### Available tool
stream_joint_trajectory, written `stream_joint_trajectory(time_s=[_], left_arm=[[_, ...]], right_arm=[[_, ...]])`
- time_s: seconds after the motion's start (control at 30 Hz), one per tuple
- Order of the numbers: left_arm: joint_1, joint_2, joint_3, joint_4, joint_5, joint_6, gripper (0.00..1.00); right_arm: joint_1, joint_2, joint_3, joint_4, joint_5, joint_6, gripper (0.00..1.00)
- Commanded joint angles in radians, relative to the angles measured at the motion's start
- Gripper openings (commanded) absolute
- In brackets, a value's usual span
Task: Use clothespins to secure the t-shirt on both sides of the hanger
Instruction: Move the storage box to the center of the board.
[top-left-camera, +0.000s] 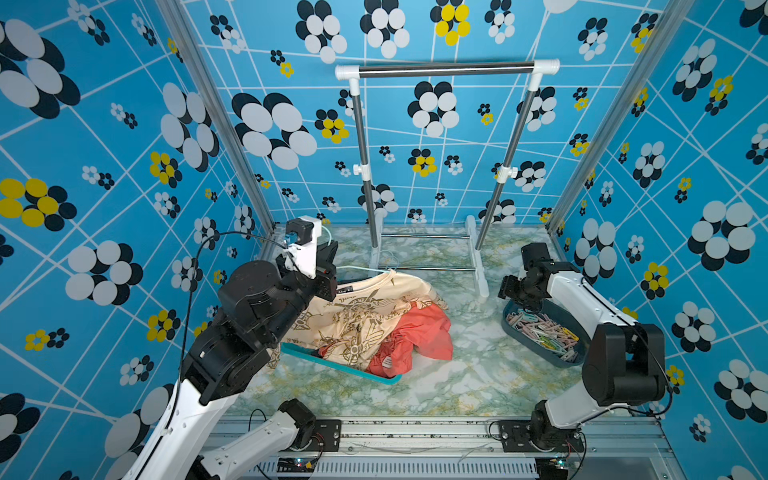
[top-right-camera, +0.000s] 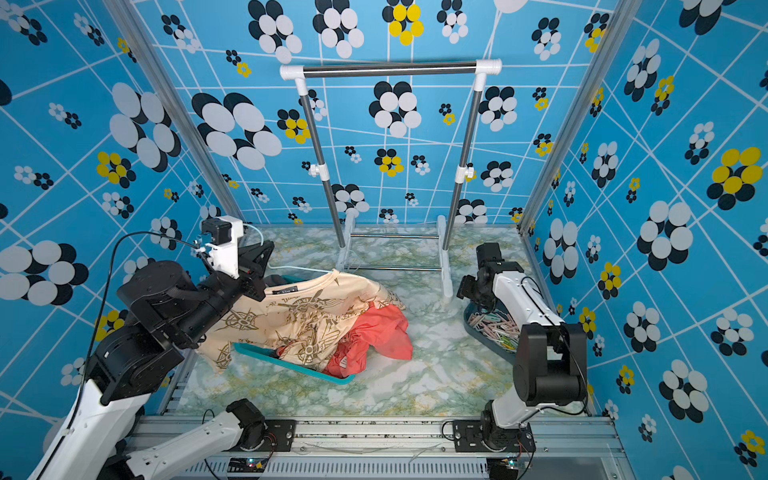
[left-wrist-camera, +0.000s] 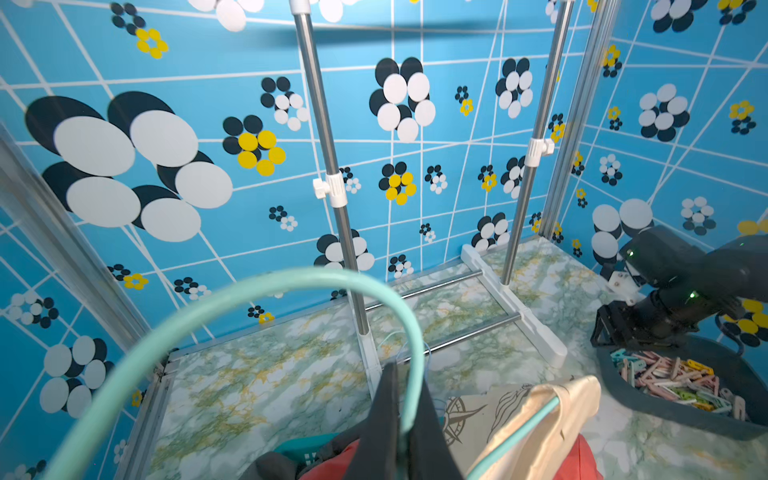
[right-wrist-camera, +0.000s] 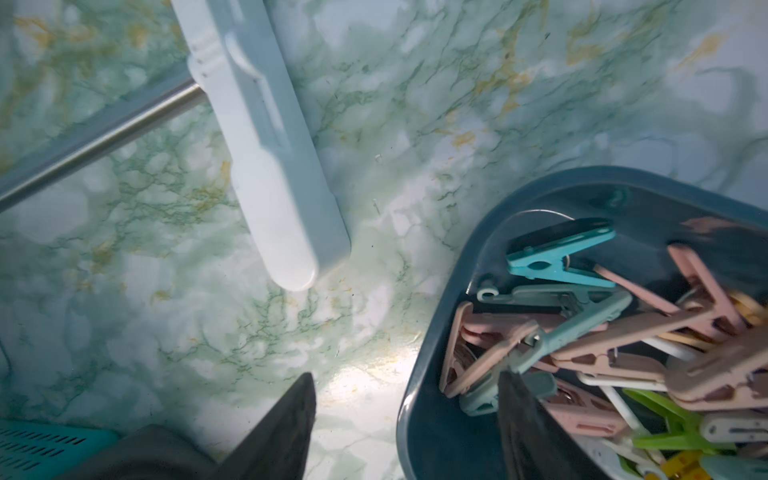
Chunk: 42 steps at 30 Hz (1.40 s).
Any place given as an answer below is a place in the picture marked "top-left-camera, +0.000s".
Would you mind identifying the beige compass print t-shirt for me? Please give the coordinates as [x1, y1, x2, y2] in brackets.
[282, 272, 447, 371]

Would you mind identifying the mint green wire hanger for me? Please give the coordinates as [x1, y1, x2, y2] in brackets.
[336, 265, 397, 285]

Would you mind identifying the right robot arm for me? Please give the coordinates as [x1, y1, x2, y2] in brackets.
[499, 243, 673, 451]

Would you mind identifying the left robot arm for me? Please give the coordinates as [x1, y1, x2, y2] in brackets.
[125, 241, 338, 479]

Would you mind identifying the pile of coloured clothespins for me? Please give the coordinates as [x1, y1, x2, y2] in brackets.
[505, 309, 580, 364]

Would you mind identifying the dark grey clothespin tray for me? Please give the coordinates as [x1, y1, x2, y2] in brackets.
[501, 300, 590, 369]

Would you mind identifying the teal laundry basket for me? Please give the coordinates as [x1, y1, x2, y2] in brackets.
[281, 343, 402, 385]

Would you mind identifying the red garment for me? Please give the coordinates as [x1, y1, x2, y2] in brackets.
[366, 303, 453, 378]

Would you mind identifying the metal clothes rack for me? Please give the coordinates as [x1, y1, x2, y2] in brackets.
[334, 58, 562, 300]

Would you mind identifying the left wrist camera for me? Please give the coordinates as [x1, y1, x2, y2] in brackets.
[282, 216, 322, 279]

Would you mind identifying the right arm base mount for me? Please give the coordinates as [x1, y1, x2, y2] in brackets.
[489, 420, 585, 454]

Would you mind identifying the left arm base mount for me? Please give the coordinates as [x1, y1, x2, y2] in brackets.
[288, 419, 343, 453]

